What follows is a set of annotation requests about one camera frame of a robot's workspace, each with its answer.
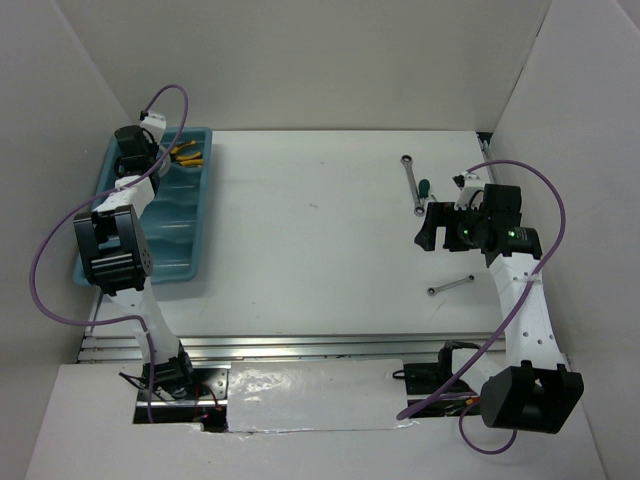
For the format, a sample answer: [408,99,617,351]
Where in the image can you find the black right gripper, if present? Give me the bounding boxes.
[414,201,490,251]

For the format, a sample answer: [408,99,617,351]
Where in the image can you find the green handled screwdriver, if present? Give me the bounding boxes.
[417,179,434,203]

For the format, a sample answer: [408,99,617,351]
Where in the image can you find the small yellow needle-nose pliers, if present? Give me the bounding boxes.
[171,152,204,167]

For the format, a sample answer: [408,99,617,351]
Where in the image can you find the large yellow needle-nose pliers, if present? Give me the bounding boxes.
[170,140,197,157]

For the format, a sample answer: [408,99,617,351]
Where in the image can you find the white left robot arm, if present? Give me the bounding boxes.
[74,125,198,400]

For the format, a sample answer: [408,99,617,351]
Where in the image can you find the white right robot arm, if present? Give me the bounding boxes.
[414,174,584,434]

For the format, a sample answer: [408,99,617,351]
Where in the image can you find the long ratchet wrench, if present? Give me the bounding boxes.
[401,155,426,217]

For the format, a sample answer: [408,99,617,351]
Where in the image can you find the short combination wrench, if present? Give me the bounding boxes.
[427,275,475,296]

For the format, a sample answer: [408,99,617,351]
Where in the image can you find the white cover sheet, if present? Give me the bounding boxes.
[227,359,407,433]

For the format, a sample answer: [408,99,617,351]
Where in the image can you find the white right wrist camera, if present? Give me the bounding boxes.
[452,171,486,210]

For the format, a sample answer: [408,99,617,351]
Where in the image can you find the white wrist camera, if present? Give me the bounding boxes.
[139,110,167,141]
[452,171,486,210]

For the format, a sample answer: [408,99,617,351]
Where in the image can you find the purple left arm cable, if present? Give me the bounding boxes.
[28,85,191,424]

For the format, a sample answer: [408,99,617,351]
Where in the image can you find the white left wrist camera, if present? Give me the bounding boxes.
[139,110,167,141]

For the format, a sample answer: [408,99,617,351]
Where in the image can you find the aluminium rail frame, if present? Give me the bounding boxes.
[75,130,511,431]

